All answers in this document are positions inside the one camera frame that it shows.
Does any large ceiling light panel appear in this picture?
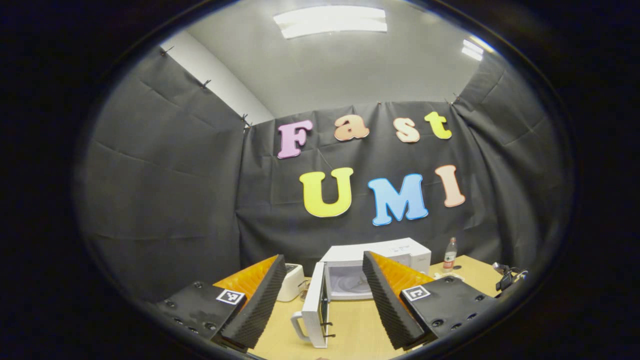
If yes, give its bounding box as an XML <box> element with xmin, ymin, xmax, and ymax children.
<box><xmin>272</xmin><ymin>5</ymin><xmax>388</xmax><ymax>40</ymax></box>

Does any white toaster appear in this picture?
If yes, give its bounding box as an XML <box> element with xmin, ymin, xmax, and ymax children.
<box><xmin>276</xmin><ymin>263</ymin><xmax>307</xmax><ymax>303</ymax></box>

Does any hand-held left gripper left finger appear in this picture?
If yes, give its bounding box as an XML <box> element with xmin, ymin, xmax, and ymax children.
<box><xmin>155</xmin><ymin>254</ymin><xmax>288</xmax><ymax>351</ymax></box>

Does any white microwave oven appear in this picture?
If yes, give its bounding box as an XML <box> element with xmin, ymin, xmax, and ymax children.
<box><xmin>291</xmin><ymin>237</ymin><xmax>432</xmax><ymax>349</ymax></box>

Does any clear plastic water bottle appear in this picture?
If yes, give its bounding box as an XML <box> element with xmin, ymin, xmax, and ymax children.
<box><xmin>443</xmin><ymin>237</ymin><xmax>458</xmax><ymax>272</ymax></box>

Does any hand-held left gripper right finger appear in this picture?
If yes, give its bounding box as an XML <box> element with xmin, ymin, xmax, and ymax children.
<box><xmin>362</xmin><ymin>251</ymin><xmax>498</xmax><ymax>351</ymax></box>

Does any small ceiling light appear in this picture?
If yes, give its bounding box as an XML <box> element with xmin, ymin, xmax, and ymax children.
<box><xmin>461</xmin><ymin>39</ymin><xmax>485</xmax><ymax>62</ymax></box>

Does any black backdrop cloth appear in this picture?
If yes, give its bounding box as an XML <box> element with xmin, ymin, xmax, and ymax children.
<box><xmin>75</xmin><ymin>47</ymin><xmax>576</xmax><ymax>301</ymax></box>

